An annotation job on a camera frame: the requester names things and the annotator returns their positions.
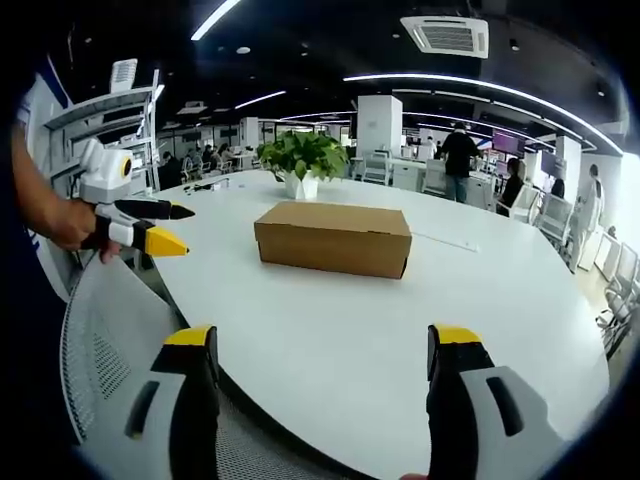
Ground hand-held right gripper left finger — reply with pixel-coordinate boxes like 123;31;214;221
108;324;221;480

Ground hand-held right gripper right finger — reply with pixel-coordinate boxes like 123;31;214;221
425;323;566;480

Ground brown cardboard shoe box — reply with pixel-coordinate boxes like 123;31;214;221
253;201;413;280

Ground person's left hand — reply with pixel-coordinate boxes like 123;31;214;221
48;197;122;264

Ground white mesh office chair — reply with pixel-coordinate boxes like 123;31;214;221
59;252;351;480

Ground small dark items on table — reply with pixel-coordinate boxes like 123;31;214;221
182;180;231;194

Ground green potted plant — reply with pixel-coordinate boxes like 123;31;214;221
255;130;350;201

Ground white square pillar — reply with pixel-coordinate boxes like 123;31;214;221
356;94;404;160

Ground ceiling air conditioner vent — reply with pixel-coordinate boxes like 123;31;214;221
399;15;490;60

